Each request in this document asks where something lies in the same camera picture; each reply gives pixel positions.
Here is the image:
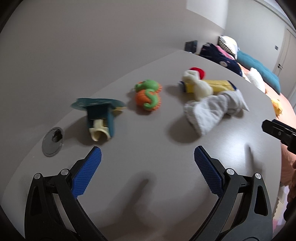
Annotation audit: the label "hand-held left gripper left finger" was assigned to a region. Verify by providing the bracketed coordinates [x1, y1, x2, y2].
[24, 146, 109, 241]

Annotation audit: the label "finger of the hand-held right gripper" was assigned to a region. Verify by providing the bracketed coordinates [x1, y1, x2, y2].
[272, 119, 296, 133]
[262, 120, 296, 153]

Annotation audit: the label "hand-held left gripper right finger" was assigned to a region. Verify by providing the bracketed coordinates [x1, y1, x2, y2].
[191, 146, 273, 241]

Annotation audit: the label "teal dinosaur hook package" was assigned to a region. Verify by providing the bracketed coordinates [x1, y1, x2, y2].
[70, 97, 126, 142]

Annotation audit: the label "white cloth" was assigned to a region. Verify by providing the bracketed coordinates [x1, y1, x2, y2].
[184, 90, 250, 137]

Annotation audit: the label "yellow tissue packet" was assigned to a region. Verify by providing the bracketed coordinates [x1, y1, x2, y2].
[179, 79, 237, 93]

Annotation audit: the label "cream soft toy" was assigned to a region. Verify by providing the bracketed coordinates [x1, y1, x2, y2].
[181, 70, 213, 101]

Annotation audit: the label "red toy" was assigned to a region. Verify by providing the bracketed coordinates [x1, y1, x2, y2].
[190, 67, 206, 80]

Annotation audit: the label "green orange teether toy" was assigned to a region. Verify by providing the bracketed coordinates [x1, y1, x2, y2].
[135, 79, 162, 112]

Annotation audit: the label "bed with orange sheet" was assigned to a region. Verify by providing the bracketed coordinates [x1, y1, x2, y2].
[238, 62, 296, 186]

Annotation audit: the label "yellow duck plush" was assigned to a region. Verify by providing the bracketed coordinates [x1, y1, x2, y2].
[271, 98, 283, 116]

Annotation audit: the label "white goose plush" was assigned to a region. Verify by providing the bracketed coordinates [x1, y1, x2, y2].
[246, 67, 266, 93]

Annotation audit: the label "teal cushion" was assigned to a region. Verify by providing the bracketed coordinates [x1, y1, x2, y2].
[236, 50, 281, 94]

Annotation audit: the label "grey door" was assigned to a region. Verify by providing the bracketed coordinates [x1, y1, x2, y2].
[272, 25, 296, 81]

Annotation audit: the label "foam puzzle floor mats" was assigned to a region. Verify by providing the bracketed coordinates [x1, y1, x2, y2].
[272, 183, 289, 232]

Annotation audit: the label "pink towel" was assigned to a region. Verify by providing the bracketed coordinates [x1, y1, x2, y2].
[216, 45, 235, 59]

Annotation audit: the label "checked pillow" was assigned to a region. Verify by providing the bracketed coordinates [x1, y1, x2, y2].
[218, 35, 238, 59]

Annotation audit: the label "navy printed blanket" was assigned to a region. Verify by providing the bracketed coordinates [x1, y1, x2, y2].
[199, 42, 243, 77]

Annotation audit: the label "black device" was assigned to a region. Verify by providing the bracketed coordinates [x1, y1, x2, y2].
[184, 40, 198, 54]

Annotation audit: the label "metal cable grommet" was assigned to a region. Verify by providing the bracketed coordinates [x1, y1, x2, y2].
[42, 127, 65, 157]

